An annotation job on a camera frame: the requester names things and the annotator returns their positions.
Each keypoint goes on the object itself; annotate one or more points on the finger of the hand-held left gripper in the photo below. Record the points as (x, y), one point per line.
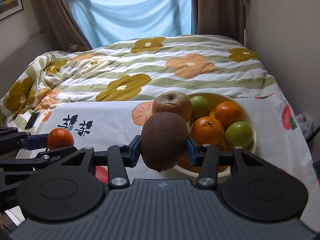
(37, 140)
(45, 158)

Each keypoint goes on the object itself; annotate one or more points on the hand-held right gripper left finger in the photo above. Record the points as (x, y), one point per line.
(135, 153)

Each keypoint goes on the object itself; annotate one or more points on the white printed tablecloth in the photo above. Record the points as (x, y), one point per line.
(112, 130)

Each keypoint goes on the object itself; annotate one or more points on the wrinkled brown apple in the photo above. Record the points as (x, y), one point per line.
(170, 105)

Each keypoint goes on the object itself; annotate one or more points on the small mandarin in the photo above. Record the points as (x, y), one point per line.
(60, 139)

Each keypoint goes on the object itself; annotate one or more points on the brown kiwi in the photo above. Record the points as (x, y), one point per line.
(163, 140)

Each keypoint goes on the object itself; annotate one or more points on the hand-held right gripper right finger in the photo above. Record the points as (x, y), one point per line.
(191, 153)

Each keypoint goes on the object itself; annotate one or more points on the black smartphone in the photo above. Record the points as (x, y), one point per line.
(32, 120)

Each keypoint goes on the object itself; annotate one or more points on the cream ceramic bowl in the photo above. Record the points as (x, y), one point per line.
(252, 127)

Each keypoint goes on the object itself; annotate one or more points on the light blue cloth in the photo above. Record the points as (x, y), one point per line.
(135, 12)

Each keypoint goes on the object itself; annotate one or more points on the small orange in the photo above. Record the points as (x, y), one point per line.
(228, 113)

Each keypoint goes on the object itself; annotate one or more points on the large green apple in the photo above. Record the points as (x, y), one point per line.
(238, 135)

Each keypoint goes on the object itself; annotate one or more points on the small green apple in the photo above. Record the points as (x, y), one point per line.
(200, 107)

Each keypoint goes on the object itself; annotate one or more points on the large orange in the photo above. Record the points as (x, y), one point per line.
(207, 131)

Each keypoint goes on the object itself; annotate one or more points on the clear plastic bag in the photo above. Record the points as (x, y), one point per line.
(303, 123)

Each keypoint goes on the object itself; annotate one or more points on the floral striped blanket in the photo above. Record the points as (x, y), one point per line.
(175, 80)

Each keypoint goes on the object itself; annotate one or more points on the brown curtain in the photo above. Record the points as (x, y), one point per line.
(217, 5)
(52, 7)

